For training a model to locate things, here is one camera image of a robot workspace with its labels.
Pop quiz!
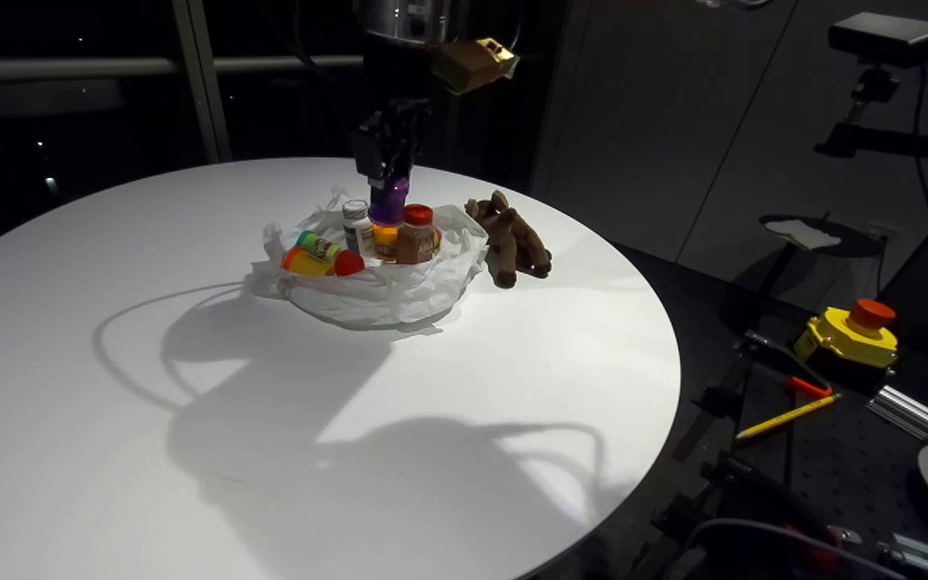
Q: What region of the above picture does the grey horizontal railing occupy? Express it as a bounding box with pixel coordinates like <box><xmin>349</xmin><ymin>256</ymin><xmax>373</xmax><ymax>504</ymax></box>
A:
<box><xmin>0</xmin><ymin>52</ymin><xmax>363</xmax><ymax>87</ymax></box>

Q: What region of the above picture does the orange-lid spice jar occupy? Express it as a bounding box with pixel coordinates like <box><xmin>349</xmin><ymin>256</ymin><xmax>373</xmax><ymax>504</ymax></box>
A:
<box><xmin>394</xmin><ymin>205</ymin><xmax>445</xmax><ymax>269</ymax></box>

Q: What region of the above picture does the brown moose plush toy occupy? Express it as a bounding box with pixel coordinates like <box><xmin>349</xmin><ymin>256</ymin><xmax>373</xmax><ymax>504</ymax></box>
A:
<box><xmin>464</xmin><ymin>191</ymin><xmax>557</xmax><ymax>292</ymax></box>

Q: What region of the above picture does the red-handled tool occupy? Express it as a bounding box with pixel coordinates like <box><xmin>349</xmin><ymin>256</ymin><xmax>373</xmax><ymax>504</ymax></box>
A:
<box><xmin>783</xmin><ymin>373</ymin><xmax>834</xmax><ymax>402</ymax></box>

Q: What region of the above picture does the yellow emergency stop button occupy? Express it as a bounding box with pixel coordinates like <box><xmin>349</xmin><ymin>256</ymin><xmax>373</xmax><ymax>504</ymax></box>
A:
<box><xmin>793</xmin><ymin>297</ymin><xmax>901</xmax><ymax>372</ymax></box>

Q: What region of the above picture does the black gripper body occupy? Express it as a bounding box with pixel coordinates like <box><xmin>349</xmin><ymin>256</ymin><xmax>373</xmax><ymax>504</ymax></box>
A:
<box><xmin>349</xmin><ymin>95</ymin><xmax>439</xmax><ymax>184</ymax></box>

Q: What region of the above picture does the aluminium extrusion bar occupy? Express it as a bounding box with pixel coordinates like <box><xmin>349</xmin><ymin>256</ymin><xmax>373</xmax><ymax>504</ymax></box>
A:
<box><xmin>870</xmin><ymin>383</ymin><xmax>928</xmax><ymax>438</ymax></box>

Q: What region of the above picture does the red toy strawberry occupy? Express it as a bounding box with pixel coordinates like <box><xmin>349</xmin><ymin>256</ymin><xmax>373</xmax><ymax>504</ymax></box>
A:
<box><xmin>331</xmin><ymin>249</ymin><xmax>367</xmax><ymax>280</ymax></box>

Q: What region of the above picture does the large yellow tub orange lid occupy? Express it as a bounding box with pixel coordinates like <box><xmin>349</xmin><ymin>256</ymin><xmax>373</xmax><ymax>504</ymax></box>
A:
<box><xmin>279</xmin><ymin>246</ymin><xmax>334</xmax><ymax>280</ymax></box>

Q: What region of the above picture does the yellow pencil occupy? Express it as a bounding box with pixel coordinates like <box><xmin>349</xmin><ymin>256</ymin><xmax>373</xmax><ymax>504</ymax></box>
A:
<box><xmin>730</xmin><ymin>390</ymin><xmax>841</xmax><ymax>444</ymax></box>

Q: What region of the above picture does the grey floor cable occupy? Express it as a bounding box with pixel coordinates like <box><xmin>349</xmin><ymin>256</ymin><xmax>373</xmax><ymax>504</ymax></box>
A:
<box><xmin>687</xmin><ymin>514</ymin><xmax>928</xmax><ymax>580</ymax></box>

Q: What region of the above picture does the black camera on stand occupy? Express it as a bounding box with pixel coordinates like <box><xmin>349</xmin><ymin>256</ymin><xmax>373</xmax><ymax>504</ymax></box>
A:
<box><xmin>816</xmin><ymin>10</ymin><xmax>928</xmax><ymax>169</ymax></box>

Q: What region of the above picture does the grey window post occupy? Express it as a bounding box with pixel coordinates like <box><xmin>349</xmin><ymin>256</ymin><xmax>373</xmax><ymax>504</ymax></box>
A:
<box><xmin>168</xmin><ymin>0</ymin><xmax>234</xmax><ymax>165</ymax></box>

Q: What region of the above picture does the small yellow tub orange lid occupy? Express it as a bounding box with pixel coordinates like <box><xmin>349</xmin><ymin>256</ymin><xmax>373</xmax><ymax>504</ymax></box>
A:
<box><xmin>367</xmin><ymin>223</ymin><xmax>401</xmax><ymax>263</ymax></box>

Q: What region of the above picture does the white plastic bag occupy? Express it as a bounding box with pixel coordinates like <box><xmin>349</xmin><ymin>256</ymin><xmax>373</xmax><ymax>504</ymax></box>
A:
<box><xmin>244</xmin><ymin>191</ymin><xmax>488</xmax><ymax>331</ymax></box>

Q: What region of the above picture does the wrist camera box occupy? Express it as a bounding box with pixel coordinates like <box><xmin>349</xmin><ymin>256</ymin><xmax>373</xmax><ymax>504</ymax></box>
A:
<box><xmin>427</xmin><ymin>34</ymin><xmax>523</xmax><ymax>101</ymax></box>

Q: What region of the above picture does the grey plate on tripod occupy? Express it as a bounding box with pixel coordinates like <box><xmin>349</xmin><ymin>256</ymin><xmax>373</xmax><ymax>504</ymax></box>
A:
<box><xmin>756</xmin><ymin>214</ymin><xmax>889</xmax><ymax>263</ymax></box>

